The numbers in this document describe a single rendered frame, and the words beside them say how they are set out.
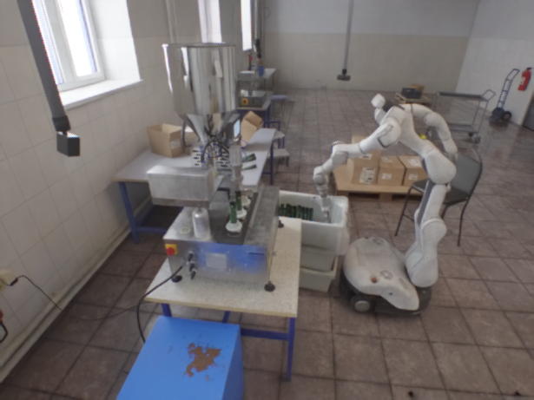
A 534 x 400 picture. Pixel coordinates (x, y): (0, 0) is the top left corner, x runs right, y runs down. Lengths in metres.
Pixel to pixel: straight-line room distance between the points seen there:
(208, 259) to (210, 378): 0.50
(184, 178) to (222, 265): 0.45
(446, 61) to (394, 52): 1.76
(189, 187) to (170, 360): 0.76
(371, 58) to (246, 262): 10.64
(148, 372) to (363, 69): 11.05
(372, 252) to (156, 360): 1.74
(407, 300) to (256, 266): 1.30
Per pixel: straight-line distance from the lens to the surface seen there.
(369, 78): 11.71
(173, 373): 1.50
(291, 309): 1.45
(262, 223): 1.49
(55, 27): 3.40
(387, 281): 2.27
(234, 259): 1.42
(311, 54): 11.44
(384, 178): 3.99
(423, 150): 2.01
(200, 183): 1.27
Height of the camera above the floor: 1.86
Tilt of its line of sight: 30 degrees down
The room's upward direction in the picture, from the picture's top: straight up
